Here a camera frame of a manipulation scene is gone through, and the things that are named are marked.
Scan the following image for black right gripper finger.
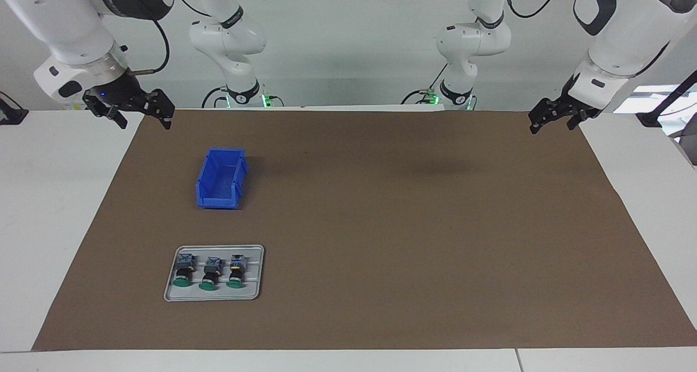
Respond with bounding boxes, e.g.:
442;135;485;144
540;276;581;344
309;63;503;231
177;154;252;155
83;90;129;130
136;89;176;130

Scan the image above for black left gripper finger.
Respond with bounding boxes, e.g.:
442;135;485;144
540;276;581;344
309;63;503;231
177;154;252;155
566;109;598;131
528;97;567;136

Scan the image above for green push button switch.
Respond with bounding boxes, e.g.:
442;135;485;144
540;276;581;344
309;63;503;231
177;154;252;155
226;254;249;289
172;253;197;288
198;257;224;291

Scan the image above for black clamp stand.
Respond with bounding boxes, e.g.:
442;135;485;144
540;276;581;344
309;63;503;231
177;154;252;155
636;70;697;127
0;92;29;125

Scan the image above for blue plastic bin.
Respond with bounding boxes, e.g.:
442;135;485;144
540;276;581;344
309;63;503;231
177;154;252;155
195;148;248;210

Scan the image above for grey metal tray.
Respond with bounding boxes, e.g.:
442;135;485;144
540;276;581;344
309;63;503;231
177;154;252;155
163;245;265;302

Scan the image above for brown table mat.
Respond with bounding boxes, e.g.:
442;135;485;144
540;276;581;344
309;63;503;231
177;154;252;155
32;109;697;352

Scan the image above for black base cable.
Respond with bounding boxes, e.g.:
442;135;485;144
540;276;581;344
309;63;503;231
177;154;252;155
402;64;448;105
201;86;229;109

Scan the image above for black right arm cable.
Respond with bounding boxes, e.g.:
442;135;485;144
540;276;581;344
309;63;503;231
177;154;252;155
129;19;170;76

